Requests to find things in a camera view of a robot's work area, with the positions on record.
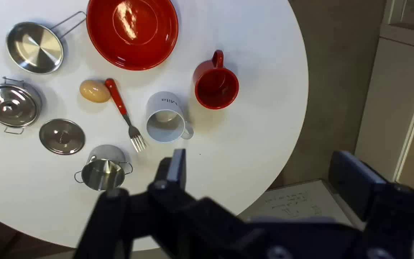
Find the round white table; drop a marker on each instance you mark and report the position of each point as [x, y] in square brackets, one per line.
[235, 152]

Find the red handled fork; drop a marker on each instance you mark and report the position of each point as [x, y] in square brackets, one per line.
[137, 139]

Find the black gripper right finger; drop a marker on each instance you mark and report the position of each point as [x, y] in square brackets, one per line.
[355, 181]

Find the steel pot with handles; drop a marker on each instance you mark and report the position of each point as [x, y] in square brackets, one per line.
[20, 105]

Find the red mug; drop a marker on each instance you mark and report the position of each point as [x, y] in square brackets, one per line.
[214, 85]

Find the small steel saucepan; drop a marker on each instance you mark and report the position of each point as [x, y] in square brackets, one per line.
[105, 168]

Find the white mug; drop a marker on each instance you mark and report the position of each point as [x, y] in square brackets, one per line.
[166, 118]

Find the small steel frying pan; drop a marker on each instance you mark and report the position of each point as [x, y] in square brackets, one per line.
[38, 47]

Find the red bowl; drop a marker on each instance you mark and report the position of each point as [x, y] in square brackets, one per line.
[134, 34]

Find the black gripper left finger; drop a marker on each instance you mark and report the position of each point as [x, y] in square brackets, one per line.
[170, 178]

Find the steel pot lid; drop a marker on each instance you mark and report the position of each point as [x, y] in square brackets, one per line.
[62, 137]

